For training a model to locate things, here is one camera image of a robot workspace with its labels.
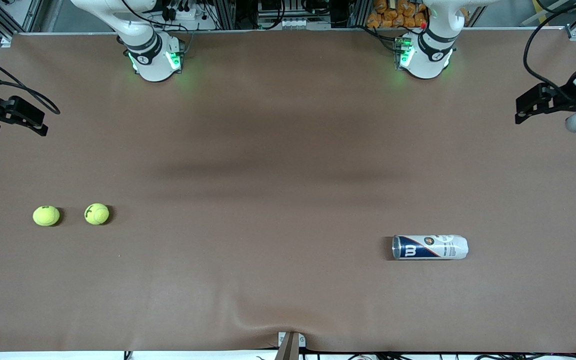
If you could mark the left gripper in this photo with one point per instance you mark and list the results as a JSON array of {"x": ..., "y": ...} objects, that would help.
[{"x": 562, "y": 100}]

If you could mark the yellow tennis ball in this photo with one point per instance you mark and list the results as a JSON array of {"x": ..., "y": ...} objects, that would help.
[{"x": 46, "y": 215}]

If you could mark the yellow tennis ball Wilson print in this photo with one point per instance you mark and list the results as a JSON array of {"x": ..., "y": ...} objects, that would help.
[{"x": 97, "y": 213}]

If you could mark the white blue tennis ball can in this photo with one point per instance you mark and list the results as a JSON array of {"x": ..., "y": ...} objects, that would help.
[{"x": 438, "y": 247}]

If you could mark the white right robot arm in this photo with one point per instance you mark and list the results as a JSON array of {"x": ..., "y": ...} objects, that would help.
[{"x": 153, "y": 65}]

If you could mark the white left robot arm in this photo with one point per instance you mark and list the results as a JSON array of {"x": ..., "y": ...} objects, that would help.
[{"x": 430, "y": 62}]

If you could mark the orange bagged items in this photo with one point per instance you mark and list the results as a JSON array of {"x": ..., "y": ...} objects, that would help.
[{"x": 398, "y": 14}]

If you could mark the white power strip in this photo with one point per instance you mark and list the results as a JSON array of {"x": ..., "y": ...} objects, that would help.
[{"x": 183, "y": 11}]

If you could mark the brown table mat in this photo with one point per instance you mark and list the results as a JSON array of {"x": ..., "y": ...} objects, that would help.
[{"x": 288, "y": 150}]

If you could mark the white terminal strip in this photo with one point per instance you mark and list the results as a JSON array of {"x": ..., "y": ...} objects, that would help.
[{"x": 294, "y": 23}]

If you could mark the metal mat clamp bracket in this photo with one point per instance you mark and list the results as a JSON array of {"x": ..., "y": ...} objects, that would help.
[{"x": 291, "y": 345}]

